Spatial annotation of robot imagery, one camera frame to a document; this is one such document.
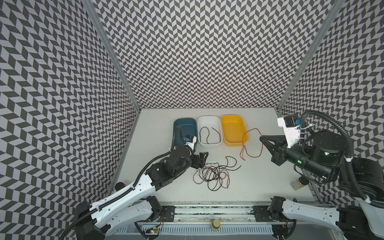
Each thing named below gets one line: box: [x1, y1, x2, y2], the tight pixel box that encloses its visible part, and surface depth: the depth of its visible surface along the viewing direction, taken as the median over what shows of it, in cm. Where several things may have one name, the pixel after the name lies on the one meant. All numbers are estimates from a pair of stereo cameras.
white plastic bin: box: [197, 115, 223, 147], surface depth 105 cm
